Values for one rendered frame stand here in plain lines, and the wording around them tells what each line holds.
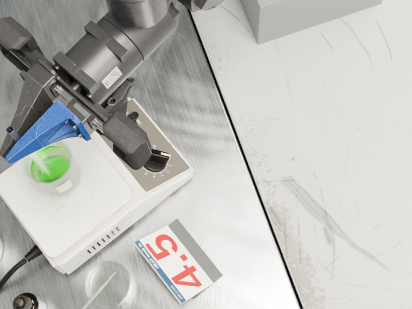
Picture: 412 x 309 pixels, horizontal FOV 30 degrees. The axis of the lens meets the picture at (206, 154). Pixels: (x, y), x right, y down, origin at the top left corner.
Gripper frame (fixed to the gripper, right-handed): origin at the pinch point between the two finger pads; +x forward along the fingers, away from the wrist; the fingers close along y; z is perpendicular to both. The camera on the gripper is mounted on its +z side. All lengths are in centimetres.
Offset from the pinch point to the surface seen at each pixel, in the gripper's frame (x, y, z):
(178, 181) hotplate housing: -8.6, -8.1, 22.1
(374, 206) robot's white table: -22.7, -27.3, 26.0
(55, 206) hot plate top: 3.3, -0.9, 17.0
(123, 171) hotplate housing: -4.9, -3.2, 19.1
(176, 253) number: -2.3, -13.4, 24.3
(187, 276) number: -1.2, -16.3, 23.8
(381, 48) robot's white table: -39.9, -14.8, 26.1
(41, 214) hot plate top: 5.0, -0.4, 17.0
